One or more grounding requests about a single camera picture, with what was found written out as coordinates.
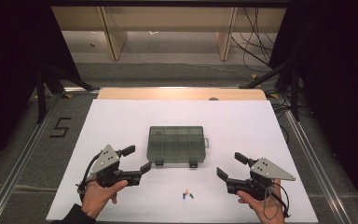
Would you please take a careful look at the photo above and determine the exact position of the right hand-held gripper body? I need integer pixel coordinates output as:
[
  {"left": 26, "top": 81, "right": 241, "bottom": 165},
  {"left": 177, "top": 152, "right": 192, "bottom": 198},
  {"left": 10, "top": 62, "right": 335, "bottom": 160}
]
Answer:
[{"left": 226, "top": 157, "right": 296, "bottom": 202}]

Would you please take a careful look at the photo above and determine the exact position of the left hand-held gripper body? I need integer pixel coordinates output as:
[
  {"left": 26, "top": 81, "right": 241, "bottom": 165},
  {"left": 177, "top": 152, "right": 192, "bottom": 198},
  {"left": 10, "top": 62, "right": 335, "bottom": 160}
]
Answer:
[{"left": 88, "top": 144, "right": 143, "bottom": 189}]

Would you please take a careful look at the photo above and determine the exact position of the grey transparent compartment box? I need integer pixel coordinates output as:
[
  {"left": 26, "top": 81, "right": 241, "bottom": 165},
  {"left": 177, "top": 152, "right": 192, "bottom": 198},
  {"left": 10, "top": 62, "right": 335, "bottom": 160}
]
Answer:
[{"left": 146, "top": 125, "right": 210, "bottom": 170}]

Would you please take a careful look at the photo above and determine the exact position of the person's left hand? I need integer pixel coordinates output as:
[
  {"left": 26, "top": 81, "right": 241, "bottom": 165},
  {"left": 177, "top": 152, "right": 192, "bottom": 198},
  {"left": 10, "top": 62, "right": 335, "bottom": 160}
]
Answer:
[{"left": 81, "top": 178, "right": 129, "bottom": 218}]

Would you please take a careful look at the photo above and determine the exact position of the person's right hand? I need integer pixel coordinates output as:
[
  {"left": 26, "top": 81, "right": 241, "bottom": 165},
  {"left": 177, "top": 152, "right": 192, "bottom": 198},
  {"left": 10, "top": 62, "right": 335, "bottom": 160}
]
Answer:
[{"left": 236, "top": 178, "right": 288, "bottom": 224}]

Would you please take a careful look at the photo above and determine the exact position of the black metal stand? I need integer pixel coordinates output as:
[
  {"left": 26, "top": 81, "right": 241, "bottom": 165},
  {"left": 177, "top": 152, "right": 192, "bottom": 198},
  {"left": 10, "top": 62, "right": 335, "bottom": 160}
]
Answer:
[
  {"left": 239, "top": 60, "right": 302, "bottom": 122},
  {"left": 35, "top": 66, "right": 101, "bottom": 124}
]

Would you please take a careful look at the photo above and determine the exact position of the black curtain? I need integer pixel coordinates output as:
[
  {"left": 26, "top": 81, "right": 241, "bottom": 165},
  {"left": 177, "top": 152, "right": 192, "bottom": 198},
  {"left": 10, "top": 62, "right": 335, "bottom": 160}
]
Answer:
[
  {"left": 0, "top": 0, "right": 79, "bottom": 179},
  {"left": 268, "top": 0, "right": 358, "bottom": 217}
]

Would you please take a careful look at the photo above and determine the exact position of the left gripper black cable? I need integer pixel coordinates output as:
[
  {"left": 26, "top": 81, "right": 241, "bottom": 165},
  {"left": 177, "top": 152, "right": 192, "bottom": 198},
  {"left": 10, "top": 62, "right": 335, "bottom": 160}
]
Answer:
[{"left": 76, "top": 150, "right": 103, "bottom": 202}]

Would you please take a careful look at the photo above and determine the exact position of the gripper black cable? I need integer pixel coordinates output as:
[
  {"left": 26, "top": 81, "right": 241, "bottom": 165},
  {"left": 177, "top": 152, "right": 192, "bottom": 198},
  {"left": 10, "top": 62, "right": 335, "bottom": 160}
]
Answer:
[
  {"left": 76, "top": 150, "right": 103, "bottom": 202},
  {"left": 271, "top": 181, "right": 292, "bottom": 218}
]

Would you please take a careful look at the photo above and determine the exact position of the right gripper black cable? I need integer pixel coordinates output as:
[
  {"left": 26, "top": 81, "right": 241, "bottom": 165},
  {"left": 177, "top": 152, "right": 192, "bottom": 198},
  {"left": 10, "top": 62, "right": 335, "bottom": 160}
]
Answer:
[{"left": 271, "top": 181, "right": 292, "bottom": 218}]

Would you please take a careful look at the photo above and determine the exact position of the right gripper grey cord loop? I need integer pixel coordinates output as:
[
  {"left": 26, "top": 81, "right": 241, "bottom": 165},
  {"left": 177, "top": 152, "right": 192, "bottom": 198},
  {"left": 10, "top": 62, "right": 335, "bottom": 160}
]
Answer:
[{"left": 262, "top": 186, "right": 282, "bottom": 220}]

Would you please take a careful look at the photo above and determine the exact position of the aluminium floor rail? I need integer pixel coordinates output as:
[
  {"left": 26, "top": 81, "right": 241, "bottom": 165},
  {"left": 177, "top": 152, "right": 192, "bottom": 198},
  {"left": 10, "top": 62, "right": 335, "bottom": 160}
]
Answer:
[
  {"left": 0, "top": 92, "right": 63, "bottom": 224},
  {"left": 282, "top": 110, "right": 354, "bottom": 224}
]

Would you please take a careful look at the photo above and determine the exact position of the bundle of black cables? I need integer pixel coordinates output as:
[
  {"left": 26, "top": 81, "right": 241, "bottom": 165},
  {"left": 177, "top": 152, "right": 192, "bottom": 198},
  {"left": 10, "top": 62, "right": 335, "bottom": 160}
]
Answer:
[{"left": 229, "top": 7, "right": 278, "bottom": 68}]

